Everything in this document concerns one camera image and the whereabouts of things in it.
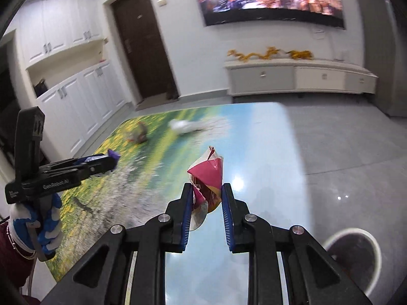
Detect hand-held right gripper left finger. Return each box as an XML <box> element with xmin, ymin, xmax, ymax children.
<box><xmin>41</xmin><ymin>183</ymin><xmax>195</xmax><ymax>305</ymax></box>

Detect grey crumpled wrapper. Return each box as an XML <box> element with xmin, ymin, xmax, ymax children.
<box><xmin>126</xmin><ymin>121</ymin><xmax>150</xmax><ymax>143</ymax></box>

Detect dark brown door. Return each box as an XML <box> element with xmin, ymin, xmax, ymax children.
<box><xmin>110</xmin><ymin>0</ymin><xmax>179</xmax><ymax>106</ymax></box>

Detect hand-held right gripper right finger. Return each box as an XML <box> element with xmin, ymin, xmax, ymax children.
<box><xmin>222</xmin><ymin>183</ymin><xmax>364</xmax><ymax>305</ymax></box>

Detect short golden ornament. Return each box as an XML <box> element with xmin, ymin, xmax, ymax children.
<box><xmin>287</xmin><ymin>50</ymin><xmax>314</xmax><ymax>62</ymax></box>

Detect white base cabinets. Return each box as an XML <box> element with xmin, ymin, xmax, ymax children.
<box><xmin>26</xmin><ymin>60</ymin><xmax>128</xmax><ymax>157</ymax></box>

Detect grey refrigerator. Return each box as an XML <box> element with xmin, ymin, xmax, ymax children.
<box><xmin>352</xmin><ymin>0</ymin><xmax>407</xmax><ymax>119</ymax></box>

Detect white television console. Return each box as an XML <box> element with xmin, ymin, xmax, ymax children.
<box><xmin>223</xmin><ymin>58</ymin><xmax>380</xmax><ymax>98</ymax></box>

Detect person's left hand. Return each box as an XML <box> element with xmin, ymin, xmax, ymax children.
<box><xmin>8</xmin><ymin>193</ymin><xmax>63</xmax><ymax>262</ymax></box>

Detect white round trash bin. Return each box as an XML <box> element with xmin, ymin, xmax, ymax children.
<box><xmin>324</xmin><ymin>227</ymin><xmax>383</xmax><ymax>297</ymax></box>

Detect person's left forearm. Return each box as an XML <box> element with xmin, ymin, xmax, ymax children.
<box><xmin>0</xmin><ymin>222</ymin><xmax>39</xmax><ymax>297</ymax></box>

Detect long golden dragon ornament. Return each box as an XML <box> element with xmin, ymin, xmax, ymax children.
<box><xmin>227</xmin><ymin>47</ymin><xmax>287</xmax><ymax>63</ymax></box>

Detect black bag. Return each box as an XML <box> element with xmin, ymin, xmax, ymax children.
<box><xmin>33</xmin><ymin>81</ymin><xmax>49</xmax><ymax>98</ymax></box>

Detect silver bracelet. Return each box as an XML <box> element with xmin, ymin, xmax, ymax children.
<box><xmin>8</xmin><ymin>233</ymin><xmax>36</xmax><ymax>259</ymax></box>

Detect red foil snack wrapper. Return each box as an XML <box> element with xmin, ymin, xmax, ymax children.
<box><xmin>187</xmin><ymin>145</ymin><xmax>225</xmax><ymax>231</ymax></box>

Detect white wall cabinets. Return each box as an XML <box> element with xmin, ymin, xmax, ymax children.
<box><xmin>18</xmin><ymin>0</ymin><xmax>106</xmax><ymax>68</ymax></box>

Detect white plastic bag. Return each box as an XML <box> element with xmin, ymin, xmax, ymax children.
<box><xmin>168</xmin><ymin>118</ymin><xmax>207</xmax><ymax>135</ymax></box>

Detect brown doormat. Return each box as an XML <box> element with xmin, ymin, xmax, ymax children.
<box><xmin>135</xmin><ymin>98</ymin><xmax>170</xmax><ymax>111</ymax></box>

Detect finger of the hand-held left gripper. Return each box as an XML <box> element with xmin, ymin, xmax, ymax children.
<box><xmin>74</xmin><ymin>152</ymin><xmax>112</xmax><ymax>166</ymax></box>
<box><xmin>76</xmin><ymin>160</ymin><xmax>117</xmax><ymax>179</ymax></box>

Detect landscape printed table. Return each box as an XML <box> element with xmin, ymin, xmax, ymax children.
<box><xmin>48</xmin><ymin>102</ymin><xmax>322</xmax><ymax>305</ymax></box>

